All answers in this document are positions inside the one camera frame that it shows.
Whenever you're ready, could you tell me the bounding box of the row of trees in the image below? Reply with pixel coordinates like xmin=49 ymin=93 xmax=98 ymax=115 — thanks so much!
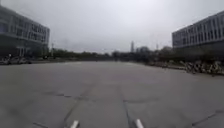
xmin=43 ymin=45 xmax=188 ymax=63

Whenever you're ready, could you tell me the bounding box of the grey concrete pavement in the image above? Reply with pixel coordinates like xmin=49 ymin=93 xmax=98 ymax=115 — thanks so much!
xmin=0 ymin=60 xmax=224 ymax=128

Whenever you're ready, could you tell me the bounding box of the tall distant tower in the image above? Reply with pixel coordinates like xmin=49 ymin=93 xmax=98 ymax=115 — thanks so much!
xmin=130 ymin=40 xmax=135 ymax=54

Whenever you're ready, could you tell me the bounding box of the robot's own part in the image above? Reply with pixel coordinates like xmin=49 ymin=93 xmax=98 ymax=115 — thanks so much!
xmin=134 ymin=118 xmax=145 ymax=128
xmin=69 ymin=119 xmax=80 ymax=128

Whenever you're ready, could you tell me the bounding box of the row of parked bicycles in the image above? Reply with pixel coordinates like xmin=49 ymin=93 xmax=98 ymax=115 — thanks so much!
xmin=146 ymin=59 xmax=224 ymax=76

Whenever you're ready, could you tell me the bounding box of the grey glass-fronted building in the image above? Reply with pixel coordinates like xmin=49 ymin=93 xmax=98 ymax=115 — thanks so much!
xmin=171 ymin=10 xmax=224 ymax=61

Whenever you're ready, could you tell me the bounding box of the grey building with windows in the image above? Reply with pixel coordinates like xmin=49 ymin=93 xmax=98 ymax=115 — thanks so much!
xmin=0 ymin=5 xmax=51 ymax=58

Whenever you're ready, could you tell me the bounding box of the row of parked vehicles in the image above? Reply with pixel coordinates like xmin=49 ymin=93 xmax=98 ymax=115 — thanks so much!
xmin=0 ymin=55 xmax=34 ymax=66

